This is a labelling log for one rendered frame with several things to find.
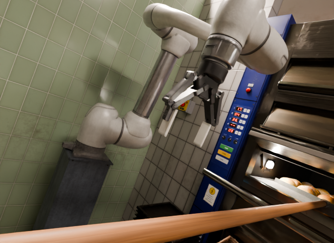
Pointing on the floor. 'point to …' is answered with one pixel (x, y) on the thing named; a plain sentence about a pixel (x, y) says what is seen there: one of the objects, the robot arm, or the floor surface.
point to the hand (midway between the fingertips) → (182, 136)
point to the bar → (305, 232)
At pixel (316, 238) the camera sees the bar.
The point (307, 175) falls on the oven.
